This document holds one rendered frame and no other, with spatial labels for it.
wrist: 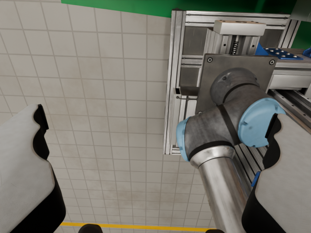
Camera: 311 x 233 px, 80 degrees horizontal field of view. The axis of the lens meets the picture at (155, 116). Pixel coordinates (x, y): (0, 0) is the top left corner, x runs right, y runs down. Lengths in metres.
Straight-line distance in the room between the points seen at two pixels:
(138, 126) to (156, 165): 0.61
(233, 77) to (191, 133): 0.22
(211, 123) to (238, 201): 0.18
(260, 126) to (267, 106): 0.05
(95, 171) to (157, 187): 0.84
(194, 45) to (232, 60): 0.84
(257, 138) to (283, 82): 0.39
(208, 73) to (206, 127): 0.21
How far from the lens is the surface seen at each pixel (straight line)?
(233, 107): 0.50
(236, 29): 0.68
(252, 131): 0.49
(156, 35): 1.64
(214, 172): 0.45
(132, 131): 2.04
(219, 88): 0.61
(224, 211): 0.44
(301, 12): 1.36
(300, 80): 0.89
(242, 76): 0.62
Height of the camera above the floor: 1.62
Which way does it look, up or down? 58 degrees down
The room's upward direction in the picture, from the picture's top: 177 degrees counter-clockwise
